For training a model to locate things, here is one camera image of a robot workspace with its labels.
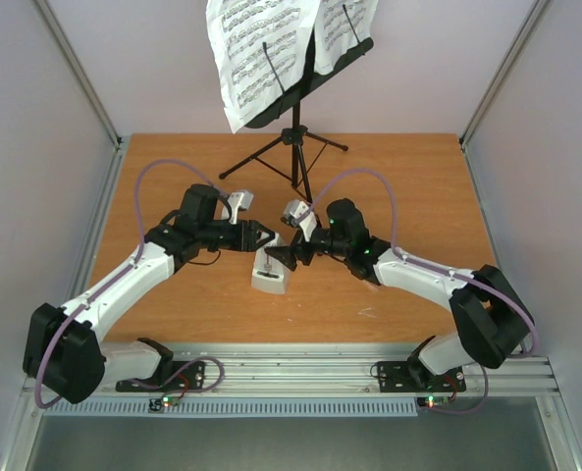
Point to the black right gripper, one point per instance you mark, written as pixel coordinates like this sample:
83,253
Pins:
299,251

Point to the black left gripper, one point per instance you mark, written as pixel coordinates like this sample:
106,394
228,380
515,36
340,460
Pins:
257,226

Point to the white grey metronome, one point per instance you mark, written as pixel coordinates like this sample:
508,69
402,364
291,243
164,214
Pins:
268,274

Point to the black tripod music stand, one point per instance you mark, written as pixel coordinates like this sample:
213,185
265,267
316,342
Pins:
295,134

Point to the clear plastic metronome cover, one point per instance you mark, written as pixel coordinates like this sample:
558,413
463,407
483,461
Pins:
372,285

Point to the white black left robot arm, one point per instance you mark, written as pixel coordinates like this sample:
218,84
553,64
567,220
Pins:
64,348

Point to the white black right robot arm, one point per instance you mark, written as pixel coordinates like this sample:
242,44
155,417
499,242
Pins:
489,317

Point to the left white sheet music page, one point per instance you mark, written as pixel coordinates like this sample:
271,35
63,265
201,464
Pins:
260,50

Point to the white sheet music page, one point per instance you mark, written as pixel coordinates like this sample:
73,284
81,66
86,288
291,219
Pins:
260,50
340,26

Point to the right white sheet music page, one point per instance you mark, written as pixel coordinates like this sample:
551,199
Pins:
340,26

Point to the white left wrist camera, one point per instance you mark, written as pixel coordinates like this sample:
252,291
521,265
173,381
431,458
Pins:
238,201

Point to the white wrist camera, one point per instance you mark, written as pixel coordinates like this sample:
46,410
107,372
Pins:
298,214
238,201

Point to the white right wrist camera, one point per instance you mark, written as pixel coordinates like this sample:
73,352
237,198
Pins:
298,214

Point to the aluminium front frame rails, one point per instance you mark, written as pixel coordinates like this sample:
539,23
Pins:
343,369

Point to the left aluminium corner post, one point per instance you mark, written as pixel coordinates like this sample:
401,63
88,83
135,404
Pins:
48,16

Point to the aluminium corner post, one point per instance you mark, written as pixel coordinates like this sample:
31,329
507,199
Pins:
48,16
524,33

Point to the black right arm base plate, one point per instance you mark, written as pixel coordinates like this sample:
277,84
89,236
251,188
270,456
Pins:
394,377

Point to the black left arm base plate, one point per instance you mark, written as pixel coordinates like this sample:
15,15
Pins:
182,375

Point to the grey slotted cable duct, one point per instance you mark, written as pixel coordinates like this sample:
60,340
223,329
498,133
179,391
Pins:
236,407

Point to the right aluminium corner post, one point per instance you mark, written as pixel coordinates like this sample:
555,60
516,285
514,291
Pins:
524,33

